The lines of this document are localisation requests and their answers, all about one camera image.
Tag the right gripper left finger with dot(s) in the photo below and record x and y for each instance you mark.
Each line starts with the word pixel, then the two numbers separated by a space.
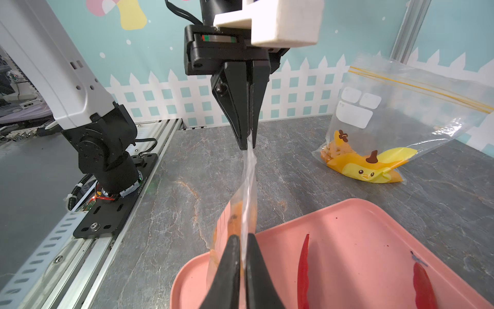
pixel 225 289

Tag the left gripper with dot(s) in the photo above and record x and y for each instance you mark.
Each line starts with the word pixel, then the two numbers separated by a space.
pixel 223 53

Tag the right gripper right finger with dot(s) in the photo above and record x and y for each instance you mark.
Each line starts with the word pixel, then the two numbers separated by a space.
pixel 260 290

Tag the small clear zip bag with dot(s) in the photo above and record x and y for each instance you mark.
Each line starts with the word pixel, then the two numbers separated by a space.
pixel 239 216

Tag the clear resealable bag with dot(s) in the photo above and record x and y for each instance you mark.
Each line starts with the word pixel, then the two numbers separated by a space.
pixel 388 113

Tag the red metal tongs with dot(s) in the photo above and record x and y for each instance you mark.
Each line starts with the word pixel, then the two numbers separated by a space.
pixel 425 296

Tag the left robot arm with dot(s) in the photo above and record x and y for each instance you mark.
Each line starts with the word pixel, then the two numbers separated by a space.
pixel 97 127

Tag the pink plastic tray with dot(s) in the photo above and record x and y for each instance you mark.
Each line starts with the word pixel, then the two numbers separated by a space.
pixel 359 257

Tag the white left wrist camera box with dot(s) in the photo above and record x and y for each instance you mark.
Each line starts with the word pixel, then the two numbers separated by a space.
pixel 277 23

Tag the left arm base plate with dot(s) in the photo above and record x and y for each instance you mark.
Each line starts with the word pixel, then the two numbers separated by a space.
pixel 109 215

